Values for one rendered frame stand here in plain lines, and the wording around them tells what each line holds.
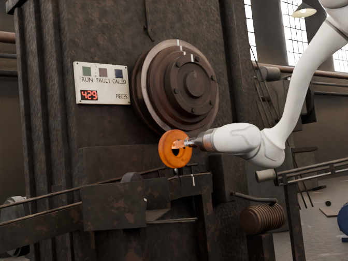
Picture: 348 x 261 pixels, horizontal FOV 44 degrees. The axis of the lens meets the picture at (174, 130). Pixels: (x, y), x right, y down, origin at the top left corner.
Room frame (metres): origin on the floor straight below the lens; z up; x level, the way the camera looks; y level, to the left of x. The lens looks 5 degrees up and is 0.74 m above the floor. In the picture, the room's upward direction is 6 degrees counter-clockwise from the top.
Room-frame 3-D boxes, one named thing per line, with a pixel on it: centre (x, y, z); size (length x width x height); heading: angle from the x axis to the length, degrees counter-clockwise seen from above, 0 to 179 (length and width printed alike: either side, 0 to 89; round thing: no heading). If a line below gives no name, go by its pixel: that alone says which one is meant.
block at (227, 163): (2.14, -0.21, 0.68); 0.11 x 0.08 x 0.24; 39
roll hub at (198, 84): (1.91, -0.10, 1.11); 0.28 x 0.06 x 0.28; 129
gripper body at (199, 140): (1.60, -0.10, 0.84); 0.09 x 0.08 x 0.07; 40
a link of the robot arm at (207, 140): (1.54, -0.15, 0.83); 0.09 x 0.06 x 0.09; 130
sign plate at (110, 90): (1.85, 0.29, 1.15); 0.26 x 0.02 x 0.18; 129
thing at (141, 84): (1.98, -0.04, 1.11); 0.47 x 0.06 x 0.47; 129
